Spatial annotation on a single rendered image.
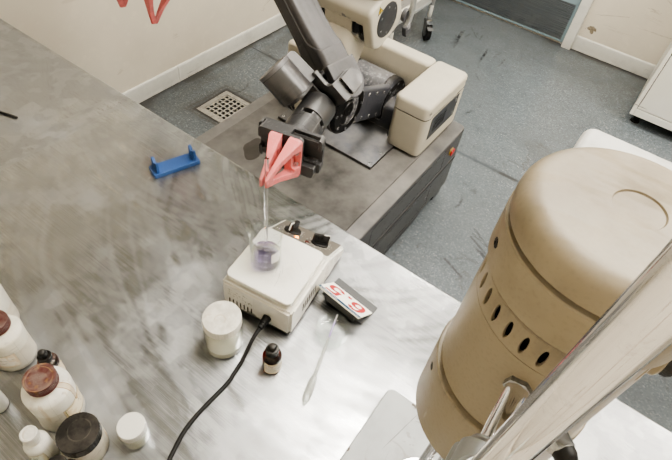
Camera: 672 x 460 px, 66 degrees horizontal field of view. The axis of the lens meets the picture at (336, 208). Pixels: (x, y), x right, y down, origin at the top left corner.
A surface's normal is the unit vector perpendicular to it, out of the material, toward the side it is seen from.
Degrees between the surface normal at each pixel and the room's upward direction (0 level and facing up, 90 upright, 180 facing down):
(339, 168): 0
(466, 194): 0
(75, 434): 0
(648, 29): 90
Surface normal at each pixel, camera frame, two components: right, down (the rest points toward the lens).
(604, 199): 0.07, -0.69
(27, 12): 0.81, 0.48
